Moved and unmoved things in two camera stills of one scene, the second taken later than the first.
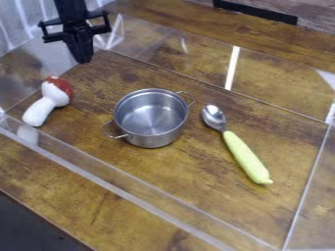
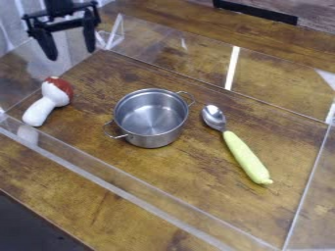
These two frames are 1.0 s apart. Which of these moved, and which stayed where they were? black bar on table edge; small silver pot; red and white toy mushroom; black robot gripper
Moved: black robot gripper
Stayed: black bar on table edge; red and white toy mushroom; small silver pot
